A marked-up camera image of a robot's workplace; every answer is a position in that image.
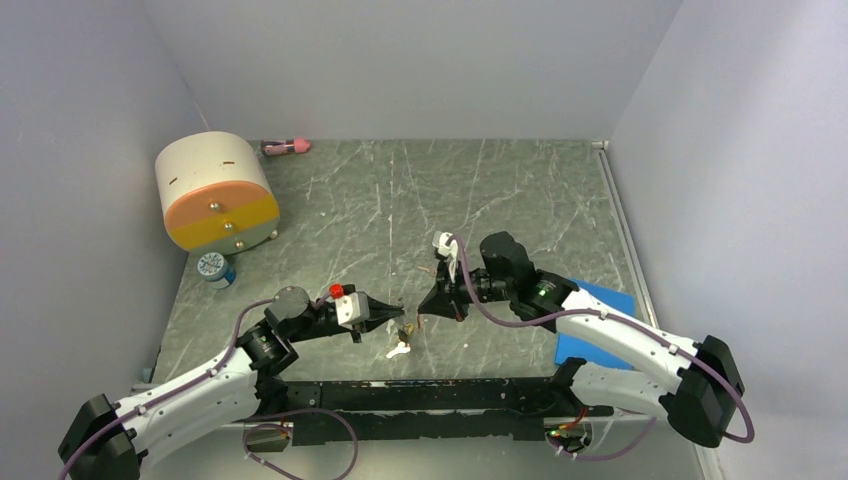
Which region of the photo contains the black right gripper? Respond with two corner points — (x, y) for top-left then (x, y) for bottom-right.
(418, 256), (515, 322)

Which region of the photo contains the white round drawer cabinet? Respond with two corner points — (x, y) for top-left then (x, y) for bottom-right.
(155, 131), (280, 255)

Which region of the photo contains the small blue white jar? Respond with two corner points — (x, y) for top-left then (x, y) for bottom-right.
(196, 252), (236, 290)

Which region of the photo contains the aluminium frame rail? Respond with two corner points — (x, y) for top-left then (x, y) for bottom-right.
(105, 374), (723, 480)

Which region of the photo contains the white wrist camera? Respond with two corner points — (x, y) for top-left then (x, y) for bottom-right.
(334, 292), (370, 330)
(432, 231), (459, 282)

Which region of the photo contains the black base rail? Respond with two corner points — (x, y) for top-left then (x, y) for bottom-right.
(247, 377), (614, 446)

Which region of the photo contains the pink capped small bottle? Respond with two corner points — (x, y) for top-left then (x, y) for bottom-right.
(260, 137), (311, 157)

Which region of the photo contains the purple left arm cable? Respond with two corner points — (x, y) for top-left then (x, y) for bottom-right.
(58, 284), (360, 480)

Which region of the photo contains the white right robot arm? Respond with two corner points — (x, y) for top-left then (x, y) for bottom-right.
(417, 231), (756, 448)

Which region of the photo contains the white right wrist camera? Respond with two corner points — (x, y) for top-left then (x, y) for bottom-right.
(432, 231), (459, 282)

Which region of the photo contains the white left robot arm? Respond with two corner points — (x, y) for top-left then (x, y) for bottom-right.
(58, 285), (404, 479)

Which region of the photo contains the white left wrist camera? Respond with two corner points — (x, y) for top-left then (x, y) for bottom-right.
(334, 292), (370, 330)

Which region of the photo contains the blue foam pad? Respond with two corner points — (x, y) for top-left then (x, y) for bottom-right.
(553, 278), (637, 372)

